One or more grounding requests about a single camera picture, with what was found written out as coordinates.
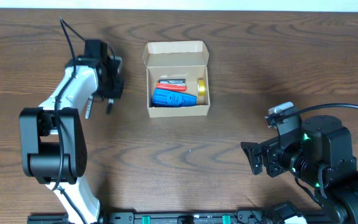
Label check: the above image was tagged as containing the black whiteboard marker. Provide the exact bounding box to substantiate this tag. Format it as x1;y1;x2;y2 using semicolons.
106;98;114;114

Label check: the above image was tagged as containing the black cap Sharpie marker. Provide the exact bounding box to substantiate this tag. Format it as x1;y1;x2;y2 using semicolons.
85;95;94;119

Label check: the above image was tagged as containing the blue plastic tool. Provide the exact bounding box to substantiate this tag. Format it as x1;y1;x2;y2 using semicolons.
152;88;197;107

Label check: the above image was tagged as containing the red black stapler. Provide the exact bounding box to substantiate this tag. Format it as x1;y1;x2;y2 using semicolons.
156;79;187;91

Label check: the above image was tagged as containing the yellow tape roll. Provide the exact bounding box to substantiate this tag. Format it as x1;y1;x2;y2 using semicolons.
197;78;206;96

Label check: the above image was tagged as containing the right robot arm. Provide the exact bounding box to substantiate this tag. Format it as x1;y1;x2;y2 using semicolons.
241;102;358;223

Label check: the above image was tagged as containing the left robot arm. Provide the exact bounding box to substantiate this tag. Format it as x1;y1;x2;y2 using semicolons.
19;39;124;223

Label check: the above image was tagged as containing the open cardboard box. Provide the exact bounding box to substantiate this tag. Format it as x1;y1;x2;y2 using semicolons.
142;40;210;118

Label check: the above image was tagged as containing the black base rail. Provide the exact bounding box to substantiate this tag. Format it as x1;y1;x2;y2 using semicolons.
27;210;333;224

